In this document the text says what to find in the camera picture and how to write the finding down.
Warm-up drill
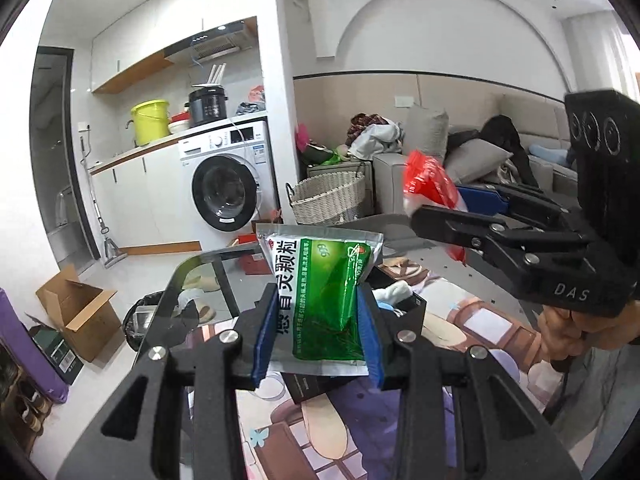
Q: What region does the pile of clothes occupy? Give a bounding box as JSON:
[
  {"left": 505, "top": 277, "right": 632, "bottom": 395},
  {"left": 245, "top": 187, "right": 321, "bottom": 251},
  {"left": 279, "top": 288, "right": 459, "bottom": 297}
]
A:
[{"left": 345, "top": 113, "right": 402, "bottom": 160}]

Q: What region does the person's right hand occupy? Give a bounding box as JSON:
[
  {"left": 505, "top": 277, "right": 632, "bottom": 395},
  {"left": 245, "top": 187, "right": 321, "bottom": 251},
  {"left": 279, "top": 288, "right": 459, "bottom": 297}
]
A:
[{"left": 537, "top": 300, "right": 639, "bottom": 362}]

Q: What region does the grey flat cushion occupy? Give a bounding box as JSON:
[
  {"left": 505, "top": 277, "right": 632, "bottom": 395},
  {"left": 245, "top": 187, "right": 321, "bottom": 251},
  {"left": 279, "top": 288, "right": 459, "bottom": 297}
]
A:
[{"left": 444, "top": 139, "right": 512, "bottom": 184}]

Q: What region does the dark green box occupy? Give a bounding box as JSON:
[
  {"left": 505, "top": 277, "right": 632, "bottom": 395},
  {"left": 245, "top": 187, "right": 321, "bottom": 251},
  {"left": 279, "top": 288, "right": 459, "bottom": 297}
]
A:
[{"left": 27, "top": 318, "right": 84, "bottom": 386}]

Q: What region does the red box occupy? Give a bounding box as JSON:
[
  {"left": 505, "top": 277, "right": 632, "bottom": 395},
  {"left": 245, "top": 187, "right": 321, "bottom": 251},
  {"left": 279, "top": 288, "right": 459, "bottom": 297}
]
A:
[{"left": 230, "top": 233, "right": 271, "bottom": 275}]

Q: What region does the black jacket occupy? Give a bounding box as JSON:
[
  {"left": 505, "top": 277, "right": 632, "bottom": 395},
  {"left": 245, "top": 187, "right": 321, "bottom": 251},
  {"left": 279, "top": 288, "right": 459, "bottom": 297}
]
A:
[{"left": 445, "top": 115, "right": 539, "bottom": 188}]

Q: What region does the brown cardboard box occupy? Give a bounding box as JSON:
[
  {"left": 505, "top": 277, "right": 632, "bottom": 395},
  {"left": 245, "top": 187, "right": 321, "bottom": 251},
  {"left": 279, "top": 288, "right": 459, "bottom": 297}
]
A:
[{"left": 36, "top": 264, "right": 122, "bottom": 362}]

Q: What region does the black rice cooker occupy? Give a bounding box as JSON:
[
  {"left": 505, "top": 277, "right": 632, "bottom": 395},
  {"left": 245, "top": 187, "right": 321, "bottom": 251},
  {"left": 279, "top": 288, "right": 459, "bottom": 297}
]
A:
[{"left": 188, "top": 84, "right": 228, "bottom": 127}]

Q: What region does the grey sofa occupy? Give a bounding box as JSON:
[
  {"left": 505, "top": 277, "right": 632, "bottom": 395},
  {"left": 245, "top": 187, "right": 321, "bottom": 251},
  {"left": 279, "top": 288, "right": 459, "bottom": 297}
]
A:
[{"left": 373, "top": 94, "right": 577, "bottom": 214}]

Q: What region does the black cardboard box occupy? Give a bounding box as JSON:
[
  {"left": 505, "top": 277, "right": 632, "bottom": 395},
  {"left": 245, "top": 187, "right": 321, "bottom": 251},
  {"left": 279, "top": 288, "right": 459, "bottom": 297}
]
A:
[{"left": 282, "top": 269, "right": 426, "bottom": 404}]

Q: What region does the anime print table mat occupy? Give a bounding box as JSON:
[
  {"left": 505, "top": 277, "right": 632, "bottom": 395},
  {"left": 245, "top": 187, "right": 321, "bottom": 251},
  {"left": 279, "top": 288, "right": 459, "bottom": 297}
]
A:
[{"left": 194, "top": 253, "right": 572, "bottom": 480}]

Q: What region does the green medicine packet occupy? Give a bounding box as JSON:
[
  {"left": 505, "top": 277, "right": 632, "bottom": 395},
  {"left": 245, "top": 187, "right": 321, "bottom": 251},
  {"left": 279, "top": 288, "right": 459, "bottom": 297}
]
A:
[{"left": 257, "top": 223, "right": 384, "bottom": 377}]

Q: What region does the floor mop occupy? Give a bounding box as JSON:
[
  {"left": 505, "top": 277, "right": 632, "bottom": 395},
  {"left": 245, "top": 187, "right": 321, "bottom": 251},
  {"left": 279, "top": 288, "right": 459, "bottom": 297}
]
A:
[{"left": 78, "top": 129, "right": 129, "bottom": 269}]

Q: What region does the wooden shoe rack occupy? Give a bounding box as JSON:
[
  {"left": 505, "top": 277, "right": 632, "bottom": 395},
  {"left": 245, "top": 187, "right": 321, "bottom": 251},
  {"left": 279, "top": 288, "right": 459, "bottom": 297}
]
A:
[{"left": 1, "top": 344, "right": 52, "bottom": 456}]

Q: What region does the white washing machine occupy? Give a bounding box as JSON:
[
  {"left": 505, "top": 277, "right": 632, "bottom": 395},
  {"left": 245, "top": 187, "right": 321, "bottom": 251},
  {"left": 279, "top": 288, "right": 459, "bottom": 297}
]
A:
[{"left": 179, "top": 117, "right": 280, "bottom": 250}]

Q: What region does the yellow-green bucket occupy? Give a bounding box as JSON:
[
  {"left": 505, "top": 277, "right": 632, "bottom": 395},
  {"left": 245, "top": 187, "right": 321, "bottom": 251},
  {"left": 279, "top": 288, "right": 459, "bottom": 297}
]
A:
[{"left": 126, "top": 99, "right": 169, "bottom": 148}]

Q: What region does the red white plastic packet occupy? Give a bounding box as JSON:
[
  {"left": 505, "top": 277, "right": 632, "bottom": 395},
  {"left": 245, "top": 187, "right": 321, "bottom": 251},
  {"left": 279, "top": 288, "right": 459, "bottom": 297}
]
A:
[{"left": 402, "top": 150, "right": 469, "bottom": 264}]

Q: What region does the grey upright cushion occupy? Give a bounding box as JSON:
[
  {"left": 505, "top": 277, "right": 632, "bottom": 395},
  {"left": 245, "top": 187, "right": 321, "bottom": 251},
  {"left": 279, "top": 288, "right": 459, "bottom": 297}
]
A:
[{"left": 402, "top": 105, "right": 449, "bottom": 162}]

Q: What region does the white plush toy blue hat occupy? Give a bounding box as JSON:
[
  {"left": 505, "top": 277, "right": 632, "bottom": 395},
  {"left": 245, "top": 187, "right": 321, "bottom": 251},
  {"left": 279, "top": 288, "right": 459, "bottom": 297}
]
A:
[{"left": 373, "top": 281, "right": 413, "bottom": 318}]

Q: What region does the purple rolled mat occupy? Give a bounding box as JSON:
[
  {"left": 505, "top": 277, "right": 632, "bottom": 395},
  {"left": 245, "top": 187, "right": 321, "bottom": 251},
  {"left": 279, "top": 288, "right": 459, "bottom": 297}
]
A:
[{"left": 0, "top": 289, "right": 68, "bottom": 404}]

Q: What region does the woven laundry basket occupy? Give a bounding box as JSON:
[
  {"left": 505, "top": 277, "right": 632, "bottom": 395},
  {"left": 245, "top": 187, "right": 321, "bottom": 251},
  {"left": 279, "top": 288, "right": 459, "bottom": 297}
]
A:
[{"left": 285, "top": 171, "right": 367, "bottom": 226}]

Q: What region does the range hood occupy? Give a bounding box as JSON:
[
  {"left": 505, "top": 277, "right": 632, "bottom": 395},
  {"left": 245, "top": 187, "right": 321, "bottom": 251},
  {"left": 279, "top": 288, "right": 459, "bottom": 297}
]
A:
[{"left": 164, "top": 16, "right": 258, "bottom": 66}]

